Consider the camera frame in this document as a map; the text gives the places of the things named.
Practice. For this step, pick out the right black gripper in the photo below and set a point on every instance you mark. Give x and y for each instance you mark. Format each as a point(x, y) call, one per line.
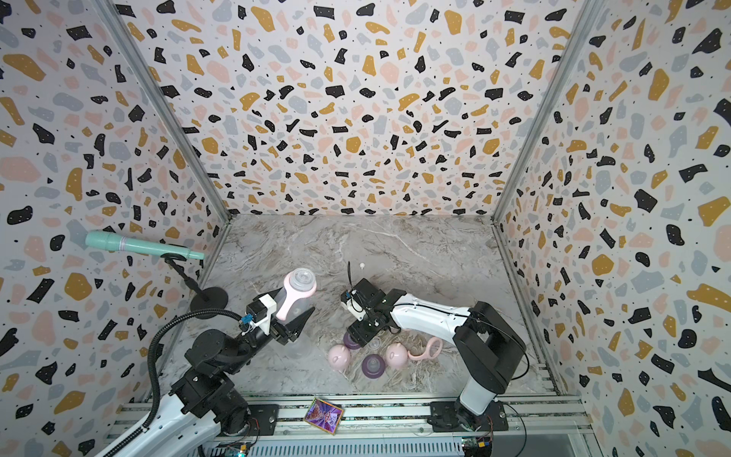
point(358, 333)

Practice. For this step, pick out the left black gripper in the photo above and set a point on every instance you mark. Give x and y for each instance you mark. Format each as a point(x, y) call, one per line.
point(293, 330)

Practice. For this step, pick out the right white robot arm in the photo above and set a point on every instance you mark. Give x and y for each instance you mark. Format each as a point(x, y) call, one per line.
point(488, 346)

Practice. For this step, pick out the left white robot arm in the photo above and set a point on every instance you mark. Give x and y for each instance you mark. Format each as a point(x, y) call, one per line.
point(203, 404)

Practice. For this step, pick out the clear silicone nipple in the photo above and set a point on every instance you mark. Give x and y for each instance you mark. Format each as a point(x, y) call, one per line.
point(375, 344)

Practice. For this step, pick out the purple bottle collar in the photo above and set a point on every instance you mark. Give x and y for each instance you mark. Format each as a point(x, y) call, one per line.
point(350, 343)
point(373, 366)

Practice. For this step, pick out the pink bottle cap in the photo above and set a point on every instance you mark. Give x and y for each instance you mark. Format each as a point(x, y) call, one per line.
point(339, 357)
point(397, 356)

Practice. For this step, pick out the black microphone stand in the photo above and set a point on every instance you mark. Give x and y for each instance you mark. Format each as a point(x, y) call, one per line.
point(213, 298)

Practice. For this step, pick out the colourful holographic card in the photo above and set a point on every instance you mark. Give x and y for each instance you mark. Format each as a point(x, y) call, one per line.
point(325, 416)

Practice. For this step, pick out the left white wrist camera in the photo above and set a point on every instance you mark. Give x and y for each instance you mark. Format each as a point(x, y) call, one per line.
point(259, 314)

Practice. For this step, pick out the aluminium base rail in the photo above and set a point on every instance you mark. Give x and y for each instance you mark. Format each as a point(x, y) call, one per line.
point(400, 425)

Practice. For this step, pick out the right corner aluminium post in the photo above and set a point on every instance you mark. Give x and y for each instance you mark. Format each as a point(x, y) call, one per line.
point(586, 20)

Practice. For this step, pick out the corner aluminium post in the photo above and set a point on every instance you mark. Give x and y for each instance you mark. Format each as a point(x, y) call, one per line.
point(586, 20)
point(124, 41)

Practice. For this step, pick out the left corner aluminium post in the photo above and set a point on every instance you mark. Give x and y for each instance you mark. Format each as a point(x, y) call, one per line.
point(124, 41)

